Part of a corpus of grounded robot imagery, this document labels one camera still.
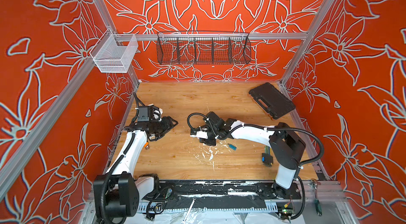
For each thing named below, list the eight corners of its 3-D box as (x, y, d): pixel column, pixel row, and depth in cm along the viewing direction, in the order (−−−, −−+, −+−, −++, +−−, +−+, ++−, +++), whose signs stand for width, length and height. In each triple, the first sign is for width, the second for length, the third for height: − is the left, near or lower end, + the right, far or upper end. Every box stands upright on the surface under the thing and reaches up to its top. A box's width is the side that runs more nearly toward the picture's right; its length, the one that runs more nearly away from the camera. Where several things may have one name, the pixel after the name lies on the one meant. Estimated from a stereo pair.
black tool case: (273, 122, 99) (276, 117, 95) (246, 94, 114) (248, 89, 109) (293, 110, 105) (297, 105, 101) (265, 85, 120) (267, 80, 115)
